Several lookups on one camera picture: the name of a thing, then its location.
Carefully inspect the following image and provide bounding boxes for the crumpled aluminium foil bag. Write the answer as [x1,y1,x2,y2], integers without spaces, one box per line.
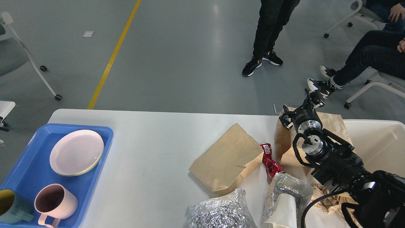
[185,188,257,228]

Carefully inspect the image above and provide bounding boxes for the red foil wrapper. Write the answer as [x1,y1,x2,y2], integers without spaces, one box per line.
[260,143,285,179]

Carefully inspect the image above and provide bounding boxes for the teal mug yellow inside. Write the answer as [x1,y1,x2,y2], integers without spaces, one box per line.
[0,189,35,225]

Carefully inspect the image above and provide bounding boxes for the white plastic bin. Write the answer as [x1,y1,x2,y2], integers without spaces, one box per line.
[344,119,405,177]

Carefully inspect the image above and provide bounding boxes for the white side table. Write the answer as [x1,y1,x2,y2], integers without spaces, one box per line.
[0,101,16,132]

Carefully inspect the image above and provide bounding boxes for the foil bag with paper cup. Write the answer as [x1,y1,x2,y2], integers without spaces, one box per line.
[260,172,313,228]

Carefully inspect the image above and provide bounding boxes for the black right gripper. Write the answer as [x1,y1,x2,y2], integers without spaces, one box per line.
[279,89,326,133]

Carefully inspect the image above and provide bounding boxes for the blue plastic tray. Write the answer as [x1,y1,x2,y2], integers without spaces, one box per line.
[1,123,113,228]

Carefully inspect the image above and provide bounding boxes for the yellow plate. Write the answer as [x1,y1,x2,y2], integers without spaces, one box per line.
[53,149,104,177]

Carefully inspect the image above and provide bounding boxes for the grey office chair left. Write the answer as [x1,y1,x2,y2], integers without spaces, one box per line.
[0,11,62,101]

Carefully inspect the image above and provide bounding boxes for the pink plate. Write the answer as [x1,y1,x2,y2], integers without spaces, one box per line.
[49,130,104,172]

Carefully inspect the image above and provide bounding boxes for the flat brown paper bag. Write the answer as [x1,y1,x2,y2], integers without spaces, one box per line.
[189,123,264,196]

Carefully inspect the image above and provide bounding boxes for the upright brown paper bag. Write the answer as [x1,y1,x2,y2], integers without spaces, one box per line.
[274,112,353,167]

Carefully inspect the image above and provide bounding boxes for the crumpled brown paper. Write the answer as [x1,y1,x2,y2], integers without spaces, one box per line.
[310,184,358,222]

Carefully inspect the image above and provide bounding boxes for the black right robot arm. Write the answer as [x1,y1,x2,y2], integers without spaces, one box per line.
[279,89,405,228]

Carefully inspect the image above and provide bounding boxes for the pink ribbed mug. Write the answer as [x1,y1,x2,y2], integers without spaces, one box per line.
[34,183,78,228]

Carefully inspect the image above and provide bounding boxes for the walking person dark clothes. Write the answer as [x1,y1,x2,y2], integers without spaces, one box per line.
[241,0,300,77]

